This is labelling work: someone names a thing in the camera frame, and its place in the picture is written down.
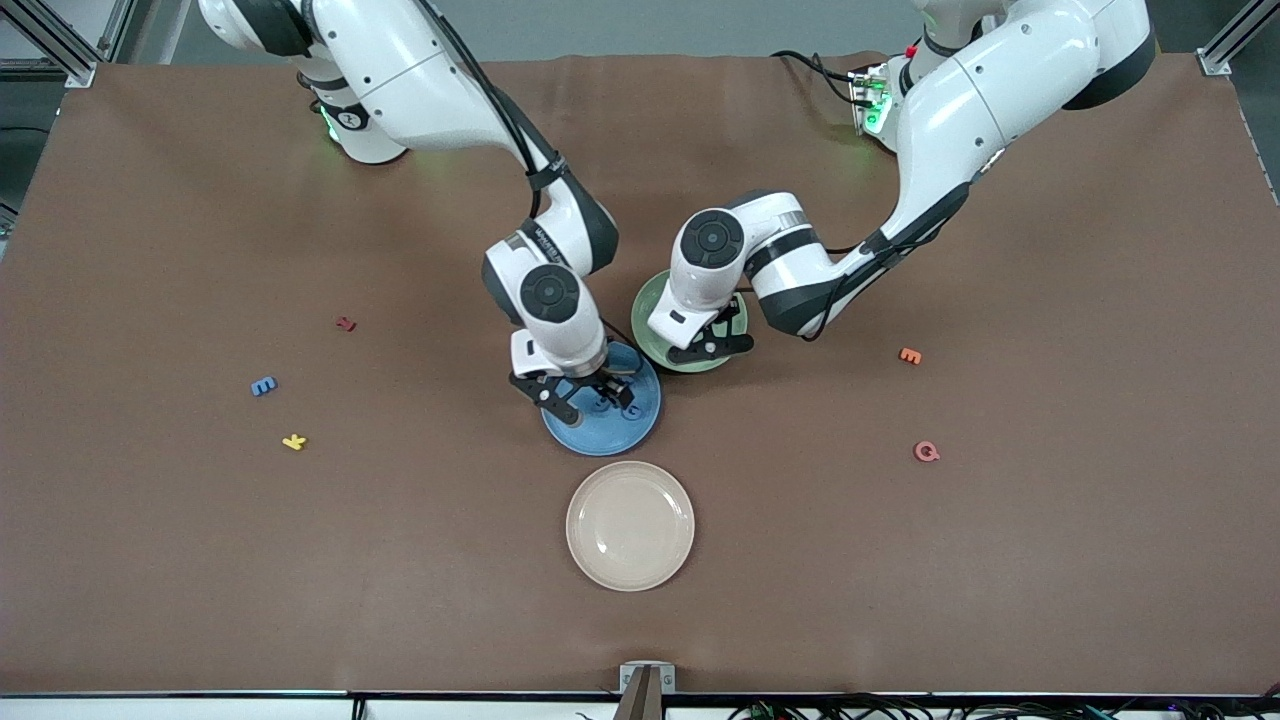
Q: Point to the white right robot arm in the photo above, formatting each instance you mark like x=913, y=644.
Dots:
x=400, y=70

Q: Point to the beige plate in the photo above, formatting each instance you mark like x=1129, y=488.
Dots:
x=630, y=525

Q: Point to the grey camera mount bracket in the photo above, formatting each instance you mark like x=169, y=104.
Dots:
x=632, y=678

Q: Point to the base connector box green light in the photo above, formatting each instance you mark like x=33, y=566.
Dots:
x=868, y=100

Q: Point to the aluminium profile frame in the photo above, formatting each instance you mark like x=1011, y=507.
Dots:
x=1215, y=62
x=75, y=70

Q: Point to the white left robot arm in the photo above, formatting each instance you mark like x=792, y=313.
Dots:
x=1000, y=90

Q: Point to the pink foam letter Q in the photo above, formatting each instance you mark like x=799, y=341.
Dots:
x=918, y=452

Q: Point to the green plate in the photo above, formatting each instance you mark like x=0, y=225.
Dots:
x=640, y=315

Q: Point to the yellow foam letter k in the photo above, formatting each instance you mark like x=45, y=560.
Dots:
x=293, y=441

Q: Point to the brown table mat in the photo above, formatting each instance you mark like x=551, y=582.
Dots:
x=300, y=600

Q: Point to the blue plate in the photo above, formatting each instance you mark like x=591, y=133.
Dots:
x=610, y=440

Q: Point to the blue foam letter m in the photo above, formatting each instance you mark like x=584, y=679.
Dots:
x=263, y=386

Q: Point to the orange foam letter m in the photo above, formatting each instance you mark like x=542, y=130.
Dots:
x=910, y=355

